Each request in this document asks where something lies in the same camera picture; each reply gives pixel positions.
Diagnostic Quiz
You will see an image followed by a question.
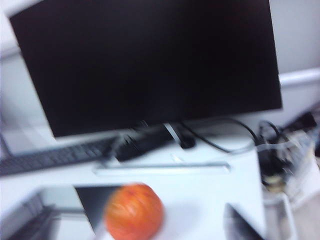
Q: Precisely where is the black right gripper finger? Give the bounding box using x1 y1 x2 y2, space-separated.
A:
222 203 266 240

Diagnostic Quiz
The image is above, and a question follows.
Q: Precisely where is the orange fruit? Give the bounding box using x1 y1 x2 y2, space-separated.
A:
103 183 165 240

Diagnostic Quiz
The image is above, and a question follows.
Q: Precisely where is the silver monitor stand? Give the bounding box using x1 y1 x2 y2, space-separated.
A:
93 122 231 177

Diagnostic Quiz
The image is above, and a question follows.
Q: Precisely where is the black plug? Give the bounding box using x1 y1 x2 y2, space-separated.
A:
179 138 196 150

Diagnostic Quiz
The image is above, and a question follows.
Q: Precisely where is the black box behind monitor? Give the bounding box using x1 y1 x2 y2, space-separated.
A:
113 124 177 161

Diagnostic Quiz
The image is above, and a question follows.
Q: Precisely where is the flat tablet with glossy screen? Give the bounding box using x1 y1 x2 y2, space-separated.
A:
0 185 122 240

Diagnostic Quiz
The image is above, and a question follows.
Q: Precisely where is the black computer monitor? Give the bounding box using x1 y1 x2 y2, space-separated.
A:
9 0 283 138

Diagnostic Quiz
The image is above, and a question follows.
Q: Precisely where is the black keyboard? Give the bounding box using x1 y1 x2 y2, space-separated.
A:
0 136 118 177

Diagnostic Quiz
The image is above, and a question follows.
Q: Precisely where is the black cable bundle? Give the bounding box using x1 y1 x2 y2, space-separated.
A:
257 111 318 182

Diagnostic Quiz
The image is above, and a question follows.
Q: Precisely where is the black monitor cable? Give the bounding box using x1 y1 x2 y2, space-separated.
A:
179 117 258 154

